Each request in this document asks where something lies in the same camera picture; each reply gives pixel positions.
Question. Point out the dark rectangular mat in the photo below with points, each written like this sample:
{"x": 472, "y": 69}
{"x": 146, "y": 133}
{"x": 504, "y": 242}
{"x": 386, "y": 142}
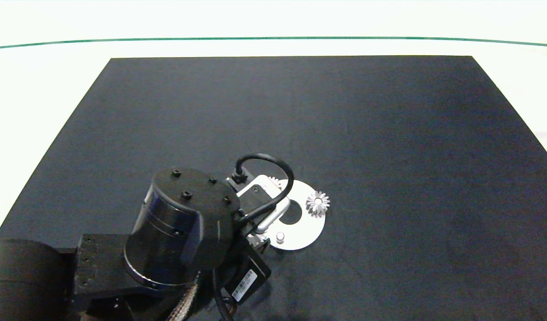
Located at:
{"x": 389, "y": 133}

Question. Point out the boxy shiny wrist camera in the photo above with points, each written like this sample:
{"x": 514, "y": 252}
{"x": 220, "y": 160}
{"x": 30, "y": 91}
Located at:
{"x": 260, "y": 196}

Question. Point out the small steel gear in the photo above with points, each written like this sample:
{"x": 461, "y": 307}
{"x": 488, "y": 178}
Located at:
{"x": 278, "y": 183}
{"x": 312, "y": 203}

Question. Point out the round white plate with pins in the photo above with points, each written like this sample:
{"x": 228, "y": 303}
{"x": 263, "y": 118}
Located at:
{"x": 306, "y": 225}

